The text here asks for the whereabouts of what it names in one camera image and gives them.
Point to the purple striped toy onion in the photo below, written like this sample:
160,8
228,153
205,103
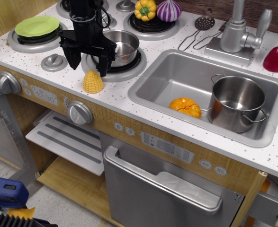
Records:
169,11

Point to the yellow toy bell pepper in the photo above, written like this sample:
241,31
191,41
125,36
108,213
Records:
145,10

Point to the red toy pepper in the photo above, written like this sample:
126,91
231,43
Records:
270,62

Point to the silver toy faucet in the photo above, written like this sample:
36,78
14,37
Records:
236,44

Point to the open oven door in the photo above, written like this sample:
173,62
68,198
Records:
16,161

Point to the right oven dial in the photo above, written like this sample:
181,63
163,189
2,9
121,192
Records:
78,113

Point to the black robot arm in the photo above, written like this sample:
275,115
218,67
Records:
87,8

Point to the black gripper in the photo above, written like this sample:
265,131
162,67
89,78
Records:
87,37

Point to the silver countertop knob back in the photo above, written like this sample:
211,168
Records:
125,6

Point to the front left burner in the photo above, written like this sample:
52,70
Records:
48,45

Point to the back left burner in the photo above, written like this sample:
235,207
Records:
62,8

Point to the small steel pan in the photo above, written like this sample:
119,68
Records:
127,45

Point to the large steel pot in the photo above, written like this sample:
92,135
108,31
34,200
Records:
236,103

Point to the oven dial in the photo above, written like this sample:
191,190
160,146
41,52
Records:
8,83
78,113

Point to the silver dishwasher door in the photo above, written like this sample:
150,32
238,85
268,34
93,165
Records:
147,191

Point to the orange toy pumpkin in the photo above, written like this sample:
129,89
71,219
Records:
186,106

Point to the grey sink basin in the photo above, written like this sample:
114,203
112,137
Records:
175,74

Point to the silver countertop knob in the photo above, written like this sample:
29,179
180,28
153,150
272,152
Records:
53,63
108,22
125,6

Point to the green plastic plate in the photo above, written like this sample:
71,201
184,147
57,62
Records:
37,26

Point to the burner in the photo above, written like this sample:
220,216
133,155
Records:
48,45
62,8
118,74
153,30

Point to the metal slotted skimmer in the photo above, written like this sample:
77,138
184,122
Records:
202,23

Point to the blue clamp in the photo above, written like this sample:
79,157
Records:
13,194

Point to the silver countertop knob middle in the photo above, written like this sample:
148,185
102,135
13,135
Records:
108,22

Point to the white oven rack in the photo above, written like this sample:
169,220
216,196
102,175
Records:
80,145

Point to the silver countertop knob front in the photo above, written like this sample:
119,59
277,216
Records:
53,63

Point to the yellow toy corn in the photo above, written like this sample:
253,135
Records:
92,82

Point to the back right burner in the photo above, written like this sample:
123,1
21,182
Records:
153,30

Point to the left oven dial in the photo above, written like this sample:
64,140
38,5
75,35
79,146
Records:
8,83

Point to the front right burner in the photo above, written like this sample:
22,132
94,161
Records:
118,74

